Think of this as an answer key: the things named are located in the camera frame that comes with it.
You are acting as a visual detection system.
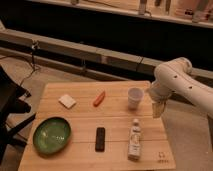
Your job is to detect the black office chair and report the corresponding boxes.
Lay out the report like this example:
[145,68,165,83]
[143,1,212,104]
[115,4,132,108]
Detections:
[0,65,35,164]

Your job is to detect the orange carrot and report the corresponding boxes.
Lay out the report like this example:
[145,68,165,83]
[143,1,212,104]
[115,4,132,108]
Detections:
[93,91,106,107]

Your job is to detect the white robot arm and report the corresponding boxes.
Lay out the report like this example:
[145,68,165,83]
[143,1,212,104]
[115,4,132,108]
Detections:
[148,57,213,119]

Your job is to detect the black cable on floor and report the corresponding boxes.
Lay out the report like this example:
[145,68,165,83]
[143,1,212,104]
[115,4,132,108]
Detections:
[0,42,43,88]

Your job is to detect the white plastic bottle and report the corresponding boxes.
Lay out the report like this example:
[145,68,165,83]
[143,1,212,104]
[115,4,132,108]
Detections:
[128,119,141,160]

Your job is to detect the black remote control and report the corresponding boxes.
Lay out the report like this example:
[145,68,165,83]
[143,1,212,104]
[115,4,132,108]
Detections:
[95,127,105,152]

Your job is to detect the white sponge block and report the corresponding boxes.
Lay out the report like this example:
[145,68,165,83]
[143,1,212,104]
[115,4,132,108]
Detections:
[58,94,76,109]

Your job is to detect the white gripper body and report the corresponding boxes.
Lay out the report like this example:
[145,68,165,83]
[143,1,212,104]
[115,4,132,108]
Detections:
[147,81,172,103]

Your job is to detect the green ceramic bowl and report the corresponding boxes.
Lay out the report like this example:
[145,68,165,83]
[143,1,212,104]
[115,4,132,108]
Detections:
[33,117,72,155]

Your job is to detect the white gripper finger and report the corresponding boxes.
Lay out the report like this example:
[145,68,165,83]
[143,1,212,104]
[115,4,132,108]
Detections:
[152,102,166,118]

